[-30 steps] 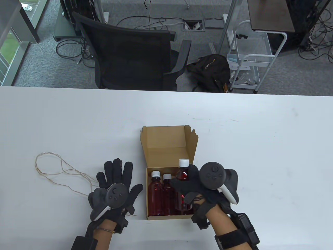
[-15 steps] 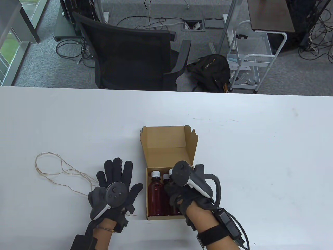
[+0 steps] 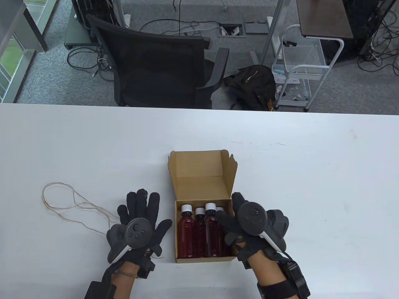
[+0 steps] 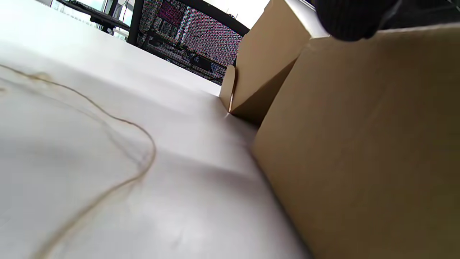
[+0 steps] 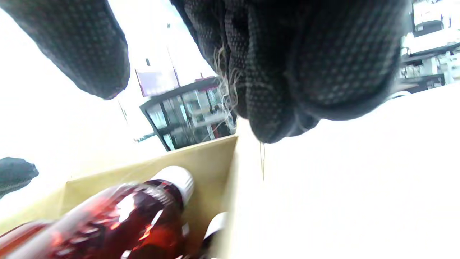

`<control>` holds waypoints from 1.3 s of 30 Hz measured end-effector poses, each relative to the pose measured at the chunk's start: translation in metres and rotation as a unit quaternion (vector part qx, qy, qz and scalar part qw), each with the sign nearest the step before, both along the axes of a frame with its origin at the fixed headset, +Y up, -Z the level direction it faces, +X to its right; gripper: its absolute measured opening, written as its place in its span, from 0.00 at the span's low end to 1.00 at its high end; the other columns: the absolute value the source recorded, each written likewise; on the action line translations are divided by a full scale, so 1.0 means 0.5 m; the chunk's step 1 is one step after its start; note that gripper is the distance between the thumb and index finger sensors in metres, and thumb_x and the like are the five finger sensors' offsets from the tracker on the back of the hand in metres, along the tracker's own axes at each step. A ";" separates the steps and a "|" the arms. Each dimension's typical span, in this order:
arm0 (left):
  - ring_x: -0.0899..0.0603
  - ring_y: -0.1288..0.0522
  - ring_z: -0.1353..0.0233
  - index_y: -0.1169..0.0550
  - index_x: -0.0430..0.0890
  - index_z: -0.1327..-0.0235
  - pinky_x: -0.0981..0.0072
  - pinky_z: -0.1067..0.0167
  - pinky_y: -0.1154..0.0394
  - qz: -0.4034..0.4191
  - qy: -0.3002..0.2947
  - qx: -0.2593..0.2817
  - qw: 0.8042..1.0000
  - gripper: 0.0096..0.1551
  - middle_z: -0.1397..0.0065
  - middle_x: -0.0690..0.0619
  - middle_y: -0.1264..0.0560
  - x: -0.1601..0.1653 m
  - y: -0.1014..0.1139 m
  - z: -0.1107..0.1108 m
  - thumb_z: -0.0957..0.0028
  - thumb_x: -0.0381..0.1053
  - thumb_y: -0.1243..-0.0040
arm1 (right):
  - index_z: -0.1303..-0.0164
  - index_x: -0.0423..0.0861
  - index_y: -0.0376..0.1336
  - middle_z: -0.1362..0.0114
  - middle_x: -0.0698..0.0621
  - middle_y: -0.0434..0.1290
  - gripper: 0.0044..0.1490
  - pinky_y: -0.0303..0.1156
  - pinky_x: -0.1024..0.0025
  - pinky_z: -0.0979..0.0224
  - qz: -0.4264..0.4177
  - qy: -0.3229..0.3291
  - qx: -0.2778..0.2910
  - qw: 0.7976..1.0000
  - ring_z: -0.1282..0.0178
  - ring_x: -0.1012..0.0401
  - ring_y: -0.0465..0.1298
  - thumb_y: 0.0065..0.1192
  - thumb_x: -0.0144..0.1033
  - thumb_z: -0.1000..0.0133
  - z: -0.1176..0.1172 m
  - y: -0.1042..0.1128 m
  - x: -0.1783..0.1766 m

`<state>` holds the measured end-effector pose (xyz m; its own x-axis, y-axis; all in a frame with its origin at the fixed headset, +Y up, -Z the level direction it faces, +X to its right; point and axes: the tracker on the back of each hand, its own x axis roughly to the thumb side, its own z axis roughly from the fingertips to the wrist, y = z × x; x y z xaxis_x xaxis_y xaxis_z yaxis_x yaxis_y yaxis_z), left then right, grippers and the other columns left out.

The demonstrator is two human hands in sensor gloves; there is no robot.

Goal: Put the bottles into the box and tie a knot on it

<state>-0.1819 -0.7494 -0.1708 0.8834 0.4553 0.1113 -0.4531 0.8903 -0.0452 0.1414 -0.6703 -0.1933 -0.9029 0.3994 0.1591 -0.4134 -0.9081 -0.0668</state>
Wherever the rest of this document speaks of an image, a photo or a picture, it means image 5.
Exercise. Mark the person's right hand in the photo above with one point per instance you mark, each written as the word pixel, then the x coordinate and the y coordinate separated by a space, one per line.
pixel 323 54

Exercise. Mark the person's left hand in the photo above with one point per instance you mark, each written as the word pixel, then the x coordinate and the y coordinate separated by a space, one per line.
pixel 14 174

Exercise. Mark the shelf rack with goods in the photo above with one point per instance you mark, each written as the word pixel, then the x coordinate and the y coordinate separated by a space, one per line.
pixel 431 50

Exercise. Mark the red bottle with white cap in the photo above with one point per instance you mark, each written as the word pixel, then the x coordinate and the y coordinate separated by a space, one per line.
pixel 118 219

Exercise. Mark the cardboard box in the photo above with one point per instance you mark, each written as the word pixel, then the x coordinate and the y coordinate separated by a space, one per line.
pixel 341 187

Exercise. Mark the glass display cabinet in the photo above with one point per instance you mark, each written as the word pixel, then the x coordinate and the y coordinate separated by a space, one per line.
pixel 183 115

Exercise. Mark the purple sign board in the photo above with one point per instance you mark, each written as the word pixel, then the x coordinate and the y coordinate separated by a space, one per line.
pixel 156 82

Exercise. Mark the dark bottle with white cap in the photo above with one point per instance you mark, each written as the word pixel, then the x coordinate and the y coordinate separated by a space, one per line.
pixel 215 230

